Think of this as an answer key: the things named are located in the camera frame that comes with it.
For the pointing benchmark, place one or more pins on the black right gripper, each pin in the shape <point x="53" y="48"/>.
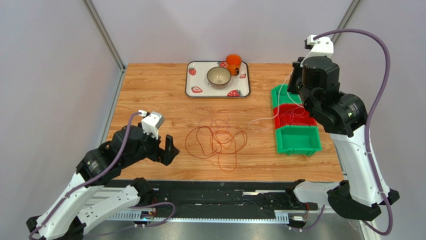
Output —
<point x="297" y="83"/>

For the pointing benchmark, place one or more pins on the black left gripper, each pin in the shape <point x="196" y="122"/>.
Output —
<point x="166" y="156"/>

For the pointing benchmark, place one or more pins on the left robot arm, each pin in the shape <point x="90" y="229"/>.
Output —
<point x="69" y="219"/>

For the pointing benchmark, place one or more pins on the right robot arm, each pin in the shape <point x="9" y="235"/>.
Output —
<point x="343" y="116"/>

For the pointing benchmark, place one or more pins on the far green bin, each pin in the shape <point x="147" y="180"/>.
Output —
<point x="279" y="96"/>

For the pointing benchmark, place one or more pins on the green bin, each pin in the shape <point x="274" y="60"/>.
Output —
<point x="279" y="96"/>
<point x="298" y="140"/>

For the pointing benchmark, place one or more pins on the red bin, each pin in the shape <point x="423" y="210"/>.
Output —
<point x="292" y="115"/>

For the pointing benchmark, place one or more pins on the orange mug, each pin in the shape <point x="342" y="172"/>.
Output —
<point x="233" y="64"/>

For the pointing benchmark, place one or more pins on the near green bin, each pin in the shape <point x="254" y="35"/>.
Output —
<point x="298" y="140"/>

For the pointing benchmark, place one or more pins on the strawberry pattern tray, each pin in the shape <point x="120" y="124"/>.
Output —
<point x="197" y="85"/>

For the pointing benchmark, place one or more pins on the grey ceramic bowl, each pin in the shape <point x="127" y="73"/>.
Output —
<point x="218" y="77"/>

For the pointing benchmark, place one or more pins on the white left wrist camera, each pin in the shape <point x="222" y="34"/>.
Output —
<point x="151" y="123"/>

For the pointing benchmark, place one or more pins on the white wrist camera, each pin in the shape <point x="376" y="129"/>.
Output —
<point x="151" y="123"/>
<point x="320" y="47"/>

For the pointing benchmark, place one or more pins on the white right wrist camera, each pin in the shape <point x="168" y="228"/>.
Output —
<point x="320" y="47"/>

